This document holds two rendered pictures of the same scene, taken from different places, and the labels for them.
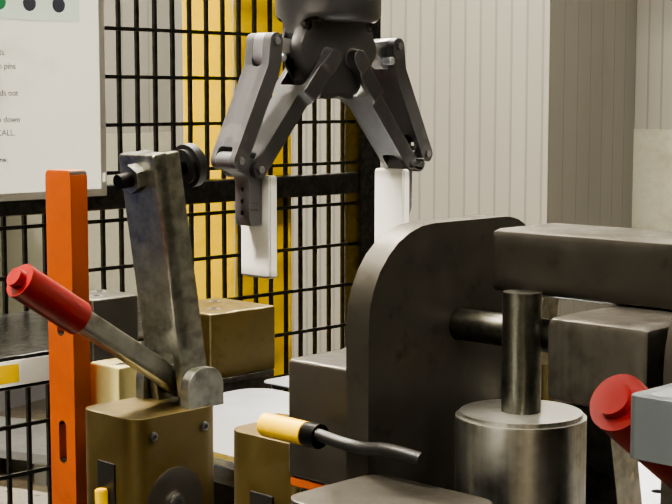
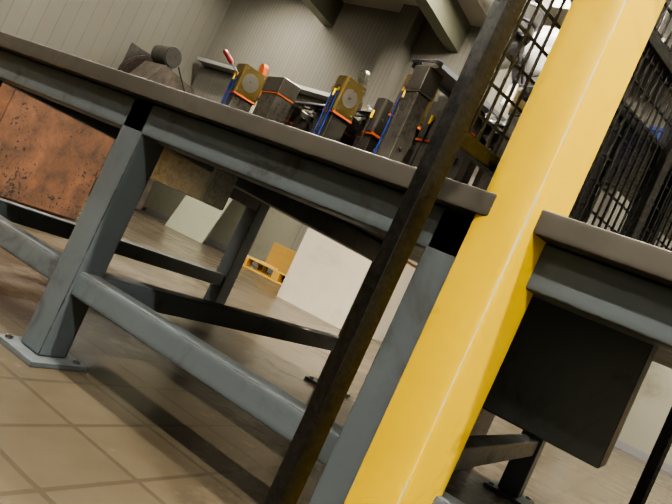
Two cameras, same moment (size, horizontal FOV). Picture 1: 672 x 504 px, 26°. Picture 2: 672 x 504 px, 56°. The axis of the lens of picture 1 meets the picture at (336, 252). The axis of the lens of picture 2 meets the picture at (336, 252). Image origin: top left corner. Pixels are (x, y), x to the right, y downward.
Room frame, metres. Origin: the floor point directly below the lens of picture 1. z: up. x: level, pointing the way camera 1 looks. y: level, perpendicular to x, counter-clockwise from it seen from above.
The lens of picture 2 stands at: (2.87, -0.01, 0.48)
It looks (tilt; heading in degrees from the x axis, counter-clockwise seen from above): 1 degrees up; 186
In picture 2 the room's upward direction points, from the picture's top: 25 degrees clockwise
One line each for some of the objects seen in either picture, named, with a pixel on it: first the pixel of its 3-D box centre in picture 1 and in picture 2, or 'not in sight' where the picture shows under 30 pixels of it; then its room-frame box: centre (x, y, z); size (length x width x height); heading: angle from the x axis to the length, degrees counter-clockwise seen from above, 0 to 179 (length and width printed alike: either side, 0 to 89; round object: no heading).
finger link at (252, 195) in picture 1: (238, 188); not in sight; (0.98, 0.07, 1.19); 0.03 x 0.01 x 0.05; 136
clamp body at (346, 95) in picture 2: not in sight; (326, 130); (0.90, -0.42, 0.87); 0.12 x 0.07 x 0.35; 136
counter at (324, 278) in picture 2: not in sight; (377, 293); (-4.25, -0.19, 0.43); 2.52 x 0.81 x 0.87; 155
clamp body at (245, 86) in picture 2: not in sight; (230, 110); (0.45, -0.89, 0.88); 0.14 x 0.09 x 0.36; 136
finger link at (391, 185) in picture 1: (391, 215); not in sight; (1.09, -0.04, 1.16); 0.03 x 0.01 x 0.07; 46
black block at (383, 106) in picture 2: not in sight; (365, 146); (1.04, -0.26, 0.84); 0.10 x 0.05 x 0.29; 136
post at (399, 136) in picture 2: not in sight; (403, 127); (1.42, -0.15, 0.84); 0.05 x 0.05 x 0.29; 46
